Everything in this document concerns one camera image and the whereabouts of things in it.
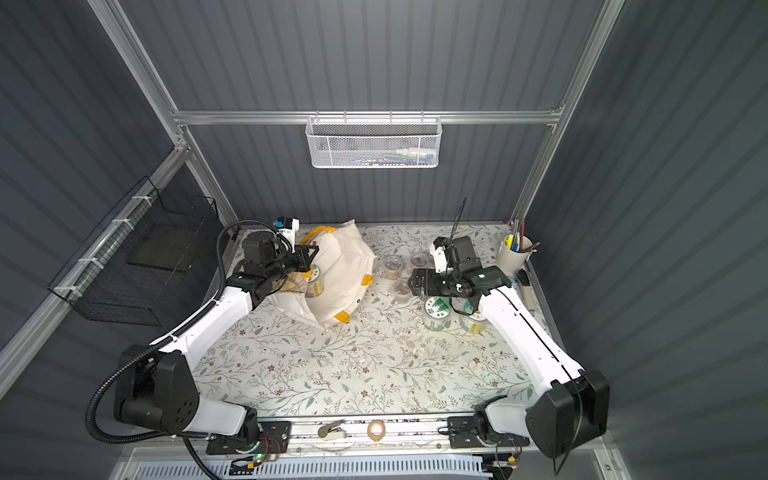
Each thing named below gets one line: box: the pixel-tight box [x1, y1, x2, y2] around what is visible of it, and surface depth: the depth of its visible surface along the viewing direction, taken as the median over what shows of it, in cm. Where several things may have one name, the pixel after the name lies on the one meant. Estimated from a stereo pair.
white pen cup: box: [498, 234, 533, 272], surface depth 104 cm
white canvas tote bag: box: [267, 219, 376, 329], surface depth 96 cm
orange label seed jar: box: [410, 253, 435, 269], surface depth 104 cm
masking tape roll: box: [367, 419, 386, 442], surface depth 77 cm
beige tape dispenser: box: [318, 419, 347, 441], surface depth 75 cm
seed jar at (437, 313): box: [423, 296, 452, 331], surface depth 90 cm
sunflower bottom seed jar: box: [460, 313, 487, 335], surface depth 91 cm
